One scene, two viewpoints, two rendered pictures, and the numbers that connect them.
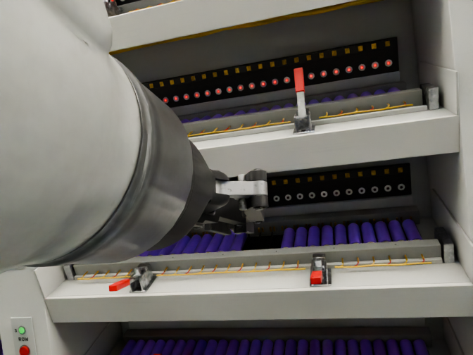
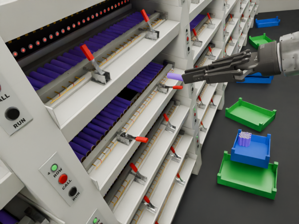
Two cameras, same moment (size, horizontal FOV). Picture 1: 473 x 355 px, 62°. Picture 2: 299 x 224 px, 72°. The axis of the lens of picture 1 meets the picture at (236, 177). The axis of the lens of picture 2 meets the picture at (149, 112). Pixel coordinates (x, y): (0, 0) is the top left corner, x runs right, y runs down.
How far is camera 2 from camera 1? 68 cm
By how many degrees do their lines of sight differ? 71
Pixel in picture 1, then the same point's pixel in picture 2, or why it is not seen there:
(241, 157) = (147, 57)
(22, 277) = (83, 196)
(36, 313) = (98, 203)
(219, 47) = not seen: outside the picture
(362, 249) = (163, 75)
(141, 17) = not seen: outside the picture
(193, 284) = (140, 122)
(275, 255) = (148, 93)
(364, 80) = (123, 9)
